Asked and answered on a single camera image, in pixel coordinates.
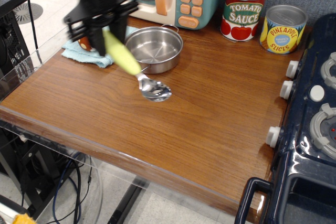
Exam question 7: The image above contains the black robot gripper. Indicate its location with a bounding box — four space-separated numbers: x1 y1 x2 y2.
64 0 138 55

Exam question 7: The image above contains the yellow handled metal spoon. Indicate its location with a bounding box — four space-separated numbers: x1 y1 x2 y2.
102 29 172 102

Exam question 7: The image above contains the plush mushroom toy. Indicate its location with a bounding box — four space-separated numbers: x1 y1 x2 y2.
77 36 96 52

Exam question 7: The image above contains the light blue folded cloth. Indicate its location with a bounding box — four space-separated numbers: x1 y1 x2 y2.
61 26 138 69

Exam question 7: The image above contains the small steel pot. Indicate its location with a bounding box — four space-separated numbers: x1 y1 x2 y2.
124 25 183 74

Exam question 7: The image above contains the clear acrylic table guard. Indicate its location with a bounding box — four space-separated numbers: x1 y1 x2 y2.
0 0 148 190

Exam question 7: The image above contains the tomato sauce can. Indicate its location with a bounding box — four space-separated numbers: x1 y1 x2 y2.
220 0 265 41

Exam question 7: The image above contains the pineapple slices can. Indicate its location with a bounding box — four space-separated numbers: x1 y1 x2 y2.
260 5 308 55

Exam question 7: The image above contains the white stove knob middle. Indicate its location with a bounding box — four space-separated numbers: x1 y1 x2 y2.
280 80 293 100

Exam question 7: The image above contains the white stove knob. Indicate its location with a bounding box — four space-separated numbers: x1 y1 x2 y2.
265 126 281 148
286 60 299 79
280 80 293 100

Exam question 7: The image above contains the white stove knob rear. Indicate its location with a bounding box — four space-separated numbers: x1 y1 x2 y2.
286 60 299 79

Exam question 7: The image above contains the white stove knob front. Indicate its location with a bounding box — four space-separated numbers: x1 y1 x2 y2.
265 126 281 148

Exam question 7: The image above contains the yellow object bottom corner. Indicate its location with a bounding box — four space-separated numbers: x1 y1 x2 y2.
12 214 36 224

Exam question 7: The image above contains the dark blue toy stove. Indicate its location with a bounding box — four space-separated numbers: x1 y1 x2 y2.
235 14 335 223

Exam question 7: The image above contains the blue cable under table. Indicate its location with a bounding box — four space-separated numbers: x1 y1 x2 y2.
51 153 82 224

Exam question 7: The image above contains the black cable under table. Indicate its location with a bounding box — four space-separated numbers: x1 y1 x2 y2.
47 155 93 224

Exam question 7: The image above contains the black table leg frame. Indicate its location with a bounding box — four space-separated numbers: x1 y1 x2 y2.
107 176 149 224

